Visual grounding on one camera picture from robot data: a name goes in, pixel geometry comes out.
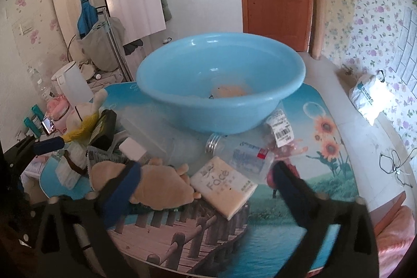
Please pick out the white plastic bag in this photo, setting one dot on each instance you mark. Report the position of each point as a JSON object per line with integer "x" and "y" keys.
{"x": 371, "y": 96}

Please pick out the pink plush item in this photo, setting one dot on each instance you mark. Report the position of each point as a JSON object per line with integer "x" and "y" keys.
{"x": 57, "y": 108}

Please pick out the beige face tissue pack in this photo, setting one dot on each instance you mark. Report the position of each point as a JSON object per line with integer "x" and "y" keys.
{"x": 223, "y": 187}

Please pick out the light blue plastic basin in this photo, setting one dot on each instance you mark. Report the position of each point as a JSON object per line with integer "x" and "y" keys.
{"x": 224, "y": 82}

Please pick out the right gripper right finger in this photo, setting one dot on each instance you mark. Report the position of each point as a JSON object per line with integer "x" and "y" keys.
{"x": 307, "y": 207}

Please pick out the grey tote bag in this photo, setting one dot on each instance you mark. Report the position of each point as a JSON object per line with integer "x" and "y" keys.
{"x": 97, "y": 47}

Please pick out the tan plush dog toy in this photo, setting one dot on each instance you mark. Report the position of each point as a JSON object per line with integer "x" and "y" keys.
{"x": 161, "y": 186}

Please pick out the rabbit plush yellow mesh dress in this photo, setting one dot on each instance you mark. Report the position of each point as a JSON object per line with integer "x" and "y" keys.
{"x": 83, "y": 118}

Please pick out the white electric kettle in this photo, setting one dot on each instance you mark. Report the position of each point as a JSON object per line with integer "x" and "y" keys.
{"x": 69, "y": 82}

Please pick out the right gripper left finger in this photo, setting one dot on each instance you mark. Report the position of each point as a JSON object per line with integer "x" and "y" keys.
{"x": 113, "y": 199}

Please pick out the clear plastic bottle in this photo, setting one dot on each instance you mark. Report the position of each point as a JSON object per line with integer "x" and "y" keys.
{"x": 254, "y": 159}

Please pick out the clear plastic box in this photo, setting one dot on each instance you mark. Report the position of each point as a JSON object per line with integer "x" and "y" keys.
{"x": 163, "y": 140}

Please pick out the black men's lotion bottle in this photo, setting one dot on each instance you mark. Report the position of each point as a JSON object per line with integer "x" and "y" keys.
{"x": 103, "y": 133}

